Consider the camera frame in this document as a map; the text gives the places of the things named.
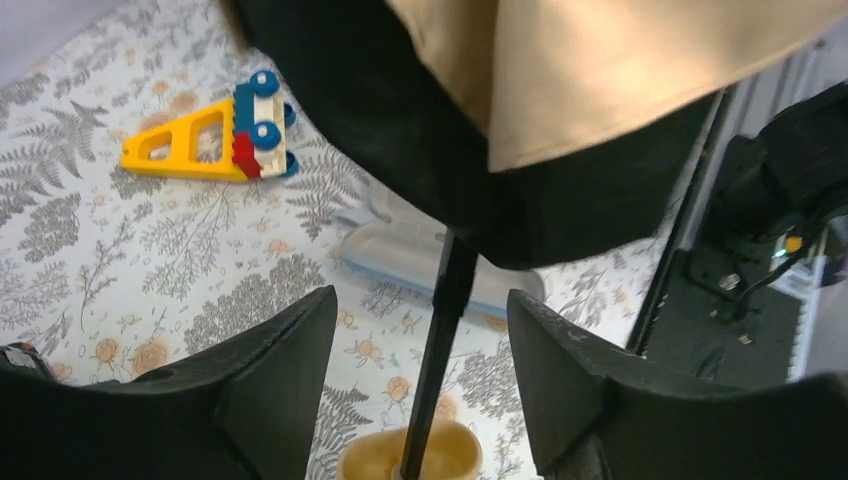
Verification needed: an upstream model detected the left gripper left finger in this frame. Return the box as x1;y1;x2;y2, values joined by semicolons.
1;286;337;479

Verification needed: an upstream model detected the beige umbrella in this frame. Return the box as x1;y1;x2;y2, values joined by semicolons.
221;0;848;480

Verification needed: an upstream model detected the black rectangular case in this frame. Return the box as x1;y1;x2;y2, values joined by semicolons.
1;342;53;380

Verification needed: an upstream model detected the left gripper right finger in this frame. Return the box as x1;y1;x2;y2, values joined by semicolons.
507;290;847;479

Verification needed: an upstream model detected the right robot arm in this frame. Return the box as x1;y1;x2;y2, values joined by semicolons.
680;82;847;322

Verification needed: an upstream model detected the yellow toy with blue wheels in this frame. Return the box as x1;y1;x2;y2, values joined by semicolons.
120;69;299;182

